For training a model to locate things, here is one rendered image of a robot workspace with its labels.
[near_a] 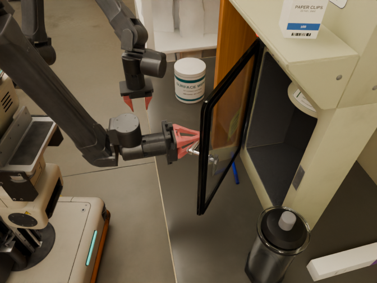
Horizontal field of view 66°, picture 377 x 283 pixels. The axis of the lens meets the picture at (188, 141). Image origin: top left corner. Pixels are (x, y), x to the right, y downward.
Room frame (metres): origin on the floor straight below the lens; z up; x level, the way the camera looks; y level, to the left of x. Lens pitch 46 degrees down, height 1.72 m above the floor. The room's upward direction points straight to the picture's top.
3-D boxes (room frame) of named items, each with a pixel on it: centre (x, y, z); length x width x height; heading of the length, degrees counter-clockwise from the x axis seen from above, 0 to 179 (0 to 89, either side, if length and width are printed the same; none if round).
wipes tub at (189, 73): (1.05, -0.01, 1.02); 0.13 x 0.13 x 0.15
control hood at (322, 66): (0.52, -0.16, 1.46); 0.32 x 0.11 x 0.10; 12
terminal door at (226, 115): (0.55, -0.10, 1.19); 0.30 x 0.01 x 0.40; 151
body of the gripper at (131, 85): (0.76, 0.16, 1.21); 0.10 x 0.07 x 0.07; 103
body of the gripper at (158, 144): (0.50, 0.08, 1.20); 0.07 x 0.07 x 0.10; 12
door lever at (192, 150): (0.50, -0.04, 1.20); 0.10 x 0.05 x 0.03; 151
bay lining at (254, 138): (0.56, -0.34, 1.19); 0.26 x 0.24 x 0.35; 12
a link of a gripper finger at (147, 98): (0.76, 0.16, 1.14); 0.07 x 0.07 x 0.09; 13
